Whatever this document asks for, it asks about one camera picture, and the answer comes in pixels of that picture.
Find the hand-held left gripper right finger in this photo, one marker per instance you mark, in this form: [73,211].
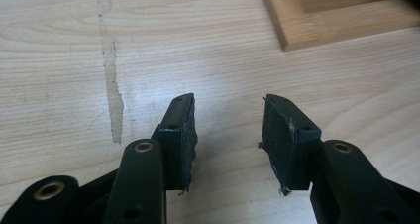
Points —
[284,151]

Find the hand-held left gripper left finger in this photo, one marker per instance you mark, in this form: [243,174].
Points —
[175,158]

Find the wooden three-tier shoe rack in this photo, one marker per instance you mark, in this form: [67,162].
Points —
[330,29]

